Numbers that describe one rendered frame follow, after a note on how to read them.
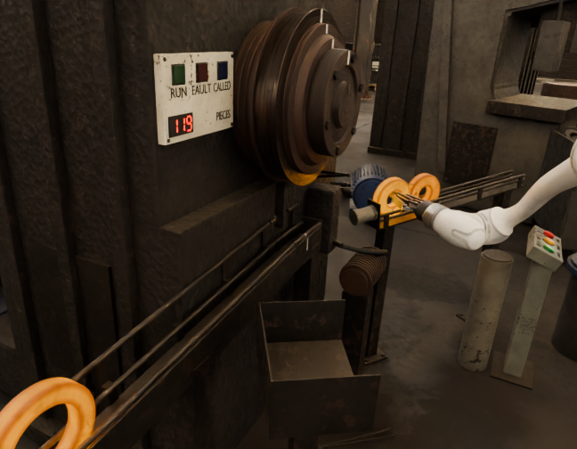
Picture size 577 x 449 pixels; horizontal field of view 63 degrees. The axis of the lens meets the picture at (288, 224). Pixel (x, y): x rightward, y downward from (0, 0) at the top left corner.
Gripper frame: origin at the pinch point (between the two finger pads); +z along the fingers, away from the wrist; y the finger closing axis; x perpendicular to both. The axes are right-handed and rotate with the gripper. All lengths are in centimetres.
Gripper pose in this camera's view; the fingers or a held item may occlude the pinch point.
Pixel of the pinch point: (393, 193)
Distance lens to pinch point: 184.2
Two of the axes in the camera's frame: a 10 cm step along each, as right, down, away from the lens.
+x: 0.7, -9.0, -4.2
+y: 8.8, -1.5, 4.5
